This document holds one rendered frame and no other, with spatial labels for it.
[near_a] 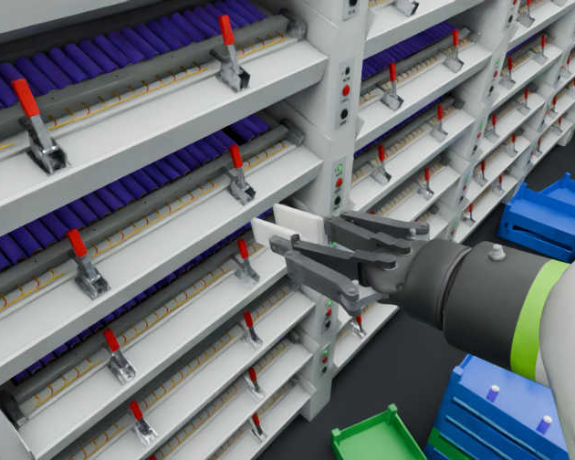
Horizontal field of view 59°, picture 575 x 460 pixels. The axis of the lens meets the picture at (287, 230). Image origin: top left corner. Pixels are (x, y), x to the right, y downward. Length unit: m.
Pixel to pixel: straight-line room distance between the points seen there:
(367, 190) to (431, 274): 0.75
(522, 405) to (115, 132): 1.06
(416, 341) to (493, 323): 1.39
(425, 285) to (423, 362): 1.32
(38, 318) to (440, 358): 1.34
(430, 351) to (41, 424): 1.26
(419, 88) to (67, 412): 0.93
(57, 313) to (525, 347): 0.52
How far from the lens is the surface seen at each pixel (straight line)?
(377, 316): 1.64
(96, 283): 0.70
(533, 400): 1.35
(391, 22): 0.99
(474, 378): 1.33
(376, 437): 1.56
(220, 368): 1.04
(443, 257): 0.43
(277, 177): 0.85
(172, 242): 0.74
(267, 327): 1.10
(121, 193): 0.77
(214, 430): 1.19
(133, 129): 0.63
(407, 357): 1.74
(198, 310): 0.89
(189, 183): 0.78
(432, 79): 1.25
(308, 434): 1.55
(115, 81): 0.65
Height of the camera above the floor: 1.37
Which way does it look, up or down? 40 degrees down
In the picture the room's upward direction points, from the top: straight up
